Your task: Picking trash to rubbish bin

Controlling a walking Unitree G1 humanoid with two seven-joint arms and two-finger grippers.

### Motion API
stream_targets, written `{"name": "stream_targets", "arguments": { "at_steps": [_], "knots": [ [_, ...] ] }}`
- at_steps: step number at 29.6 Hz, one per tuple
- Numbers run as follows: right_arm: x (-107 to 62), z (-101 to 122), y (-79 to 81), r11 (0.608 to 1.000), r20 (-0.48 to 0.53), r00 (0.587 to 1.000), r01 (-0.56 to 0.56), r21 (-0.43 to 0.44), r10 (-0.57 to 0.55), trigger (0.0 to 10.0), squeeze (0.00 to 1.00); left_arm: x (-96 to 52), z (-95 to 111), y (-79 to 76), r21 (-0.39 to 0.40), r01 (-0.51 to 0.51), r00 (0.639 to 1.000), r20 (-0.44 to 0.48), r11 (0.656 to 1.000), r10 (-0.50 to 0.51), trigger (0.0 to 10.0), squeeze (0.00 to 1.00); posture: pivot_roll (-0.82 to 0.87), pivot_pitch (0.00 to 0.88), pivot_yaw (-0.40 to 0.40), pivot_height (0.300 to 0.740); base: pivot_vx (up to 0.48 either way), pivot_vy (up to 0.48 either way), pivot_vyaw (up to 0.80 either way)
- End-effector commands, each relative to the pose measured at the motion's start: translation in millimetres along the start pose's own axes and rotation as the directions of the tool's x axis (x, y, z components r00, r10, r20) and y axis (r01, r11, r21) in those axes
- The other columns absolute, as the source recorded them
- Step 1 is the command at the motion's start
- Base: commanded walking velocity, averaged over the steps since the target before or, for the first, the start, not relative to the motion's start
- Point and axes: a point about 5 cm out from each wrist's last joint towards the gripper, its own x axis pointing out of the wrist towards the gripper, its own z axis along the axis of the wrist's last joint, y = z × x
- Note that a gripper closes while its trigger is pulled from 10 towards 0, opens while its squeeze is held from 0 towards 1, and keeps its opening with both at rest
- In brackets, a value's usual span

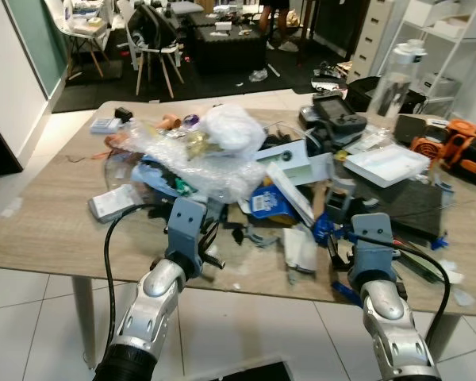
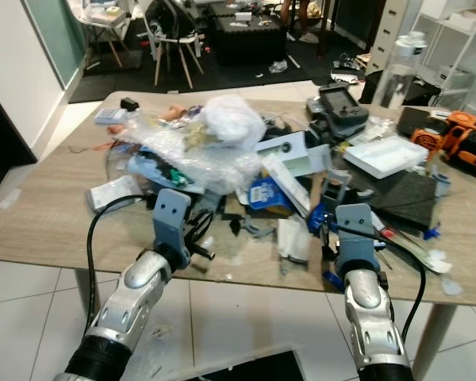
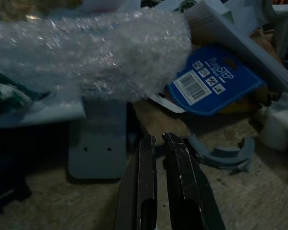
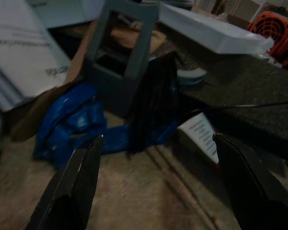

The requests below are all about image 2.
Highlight white carton with hole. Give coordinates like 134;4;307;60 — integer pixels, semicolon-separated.
257;130;331;178

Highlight black foam pad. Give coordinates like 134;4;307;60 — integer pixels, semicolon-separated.
347;170;442;232

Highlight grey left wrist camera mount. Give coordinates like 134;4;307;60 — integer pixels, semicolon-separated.
152;188;192;256

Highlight white crumpled plastic bag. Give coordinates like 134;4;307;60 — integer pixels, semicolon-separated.
202;94;267;148

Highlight white printed small box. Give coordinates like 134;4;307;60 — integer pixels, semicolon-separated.
86;175;144;212

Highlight white paper scrap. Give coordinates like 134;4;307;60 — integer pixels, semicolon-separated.
277;217;311;264

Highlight blue yellow packet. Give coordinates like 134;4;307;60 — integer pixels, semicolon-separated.
248;175;291;213

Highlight white chair wooden legs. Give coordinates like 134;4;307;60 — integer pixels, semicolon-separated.
78;0;136;70

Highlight clear bubble wrap sheet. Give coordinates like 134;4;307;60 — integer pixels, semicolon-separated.
109;110;264;196

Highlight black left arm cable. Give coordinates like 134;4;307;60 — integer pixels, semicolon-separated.
86;194;159;320

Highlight person legs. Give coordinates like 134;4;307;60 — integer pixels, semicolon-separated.
277;0;323;45

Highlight white blue flat box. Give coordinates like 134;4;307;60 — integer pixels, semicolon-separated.
93;108;129;126

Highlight white flat box lid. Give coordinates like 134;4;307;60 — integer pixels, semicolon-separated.
342;136;430;178

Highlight black handheld screen device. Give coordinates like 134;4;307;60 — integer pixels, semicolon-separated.
316;83;371;129

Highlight white open shelf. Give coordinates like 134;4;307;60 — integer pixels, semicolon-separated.
413;0;476;113

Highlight clear plastic water bottle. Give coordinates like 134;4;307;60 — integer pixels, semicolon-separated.
372;31;428;109

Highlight black low table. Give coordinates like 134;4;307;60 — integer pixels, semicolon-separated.
209;14;287;69

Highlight orange black power tool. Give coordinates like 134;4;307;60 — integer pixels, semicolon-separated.
411;110;476;172

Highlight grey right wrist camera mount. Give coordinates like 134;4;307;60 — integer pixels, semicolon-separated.
335;203;378;275

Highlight black bin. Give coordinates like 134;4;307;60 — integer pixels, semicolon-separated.
360;67;430;109

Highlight black flat panel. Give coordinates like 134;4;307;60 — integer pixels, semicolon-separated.
181;344;307;381

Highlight white drawer cabinet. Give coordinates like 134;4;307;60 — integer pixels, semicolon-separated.
368;0;418;73

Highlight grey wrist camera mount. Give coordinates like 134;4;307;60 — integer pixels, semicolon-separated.
335;203;378;275
152;188;192;256

